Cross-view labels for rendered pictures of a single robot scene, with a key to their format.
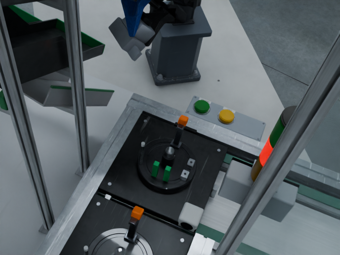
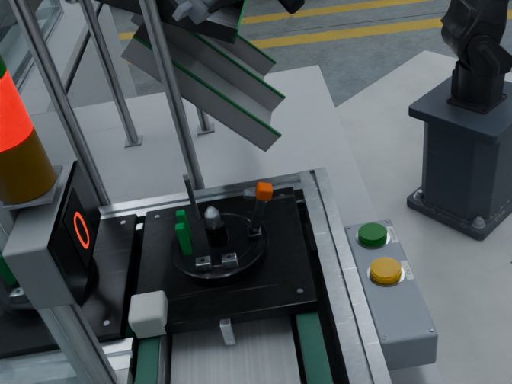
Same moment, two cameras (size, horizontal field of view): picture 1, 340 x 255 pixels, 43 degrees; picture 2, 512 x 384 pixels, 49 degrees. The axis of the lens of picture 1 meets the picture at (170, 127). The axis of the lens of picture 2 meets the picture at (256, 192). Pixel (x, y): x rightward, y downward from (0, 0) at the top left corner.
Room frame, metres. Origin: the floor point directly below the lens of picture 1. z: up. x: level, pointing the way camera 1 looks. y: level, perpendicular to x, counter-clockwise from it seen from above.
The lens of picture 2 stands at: (0.49, -0.60, 1.52)
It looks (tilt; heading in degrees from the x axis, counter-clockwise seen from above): 38 degrees down; 79
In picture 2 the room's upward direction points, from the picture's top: 11 degrees counter-clockwise
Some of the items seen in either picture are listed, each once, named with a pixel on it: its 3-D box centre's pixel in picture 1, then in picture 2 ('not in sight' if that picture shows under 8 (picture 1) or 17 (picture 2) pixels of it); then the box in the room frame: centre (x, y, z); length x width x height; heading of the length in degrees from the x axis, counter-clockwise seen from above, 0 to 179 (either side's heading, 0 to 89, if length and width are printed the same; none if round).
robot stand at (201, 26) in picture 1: (176, 43); (471, 153); (0.97, 0.03, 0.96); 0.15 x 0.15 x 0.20; 24
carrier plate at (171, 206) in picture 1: (166, 168); (222, 254); (0.53, -0.01, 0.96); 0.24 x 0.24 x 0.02; 77
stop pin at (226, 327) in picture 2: (213, 191); (228, 331); (0.51, -0.13, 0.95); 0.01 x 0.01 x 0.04; 77
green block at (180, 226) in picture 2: (167, 173); (184, 239); (0.49, -0.01, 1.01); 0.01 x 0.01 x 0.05; 77
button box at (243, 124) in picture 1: (223, 124); (385, 288); (0.72, -0.14, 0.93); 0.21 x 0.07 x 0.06; 77
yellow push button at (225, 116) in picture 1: (226, 117); (385, 272); (0.72, -0.14, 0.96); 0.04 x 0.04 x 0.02
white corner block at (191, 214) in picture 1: (189, 217); (149, 315); (0.42, -0.08, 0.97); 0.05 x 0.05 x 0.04; 77
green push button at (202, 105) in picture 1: (201, 107); (372, 236); (0.74, -0.07, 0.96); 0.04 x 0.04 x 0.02
